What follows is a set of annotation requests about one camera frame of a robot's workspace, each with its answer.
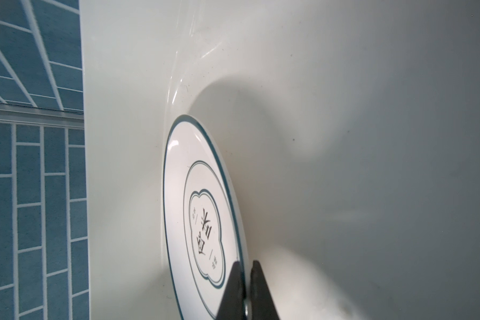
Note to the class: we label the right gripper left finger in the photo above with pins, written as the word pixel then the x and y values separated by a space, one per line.
pixel 232 303

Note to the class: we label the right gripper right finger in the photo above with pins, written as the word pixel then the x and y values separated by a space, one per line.
pixel 262 305

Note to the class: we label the white plate thin dark rim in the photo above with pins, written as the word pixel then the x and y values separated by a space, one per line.
pixel 202 221

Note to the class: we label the white plastic bin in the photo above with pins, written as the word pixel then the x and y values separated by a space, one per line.
pixel 350 131

